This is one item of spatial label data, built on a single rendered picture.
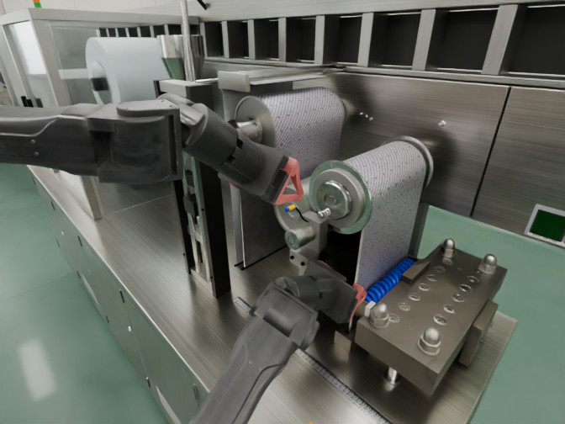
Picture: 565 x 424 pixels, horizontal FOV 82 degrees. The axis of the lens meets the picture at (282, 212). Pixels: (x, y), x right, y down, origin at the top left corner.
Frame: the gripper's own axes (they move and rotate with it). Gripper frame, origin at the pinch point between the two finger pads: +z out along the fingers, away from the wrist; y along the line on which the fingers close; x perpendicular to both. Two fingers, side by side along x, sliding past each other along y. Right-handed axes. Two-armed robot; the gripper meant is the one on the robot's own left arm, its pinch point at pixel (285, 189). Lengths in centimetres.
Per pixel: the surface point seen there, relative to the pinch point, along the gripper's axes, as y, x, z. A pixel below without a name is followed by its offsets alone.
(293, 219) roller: -10.9, -2.8, 19.8
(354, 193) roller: 4.7, 5.5, 11.9
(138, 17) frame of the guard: -95, 37, -1
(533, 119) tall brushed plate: 22, 35, 31
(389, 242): 6.6, 2.0, 32.0
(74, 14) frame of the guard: -95, 24, -17
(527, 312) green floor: 32, 15, 224
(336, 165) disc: -0.2, 9.1, 10.1
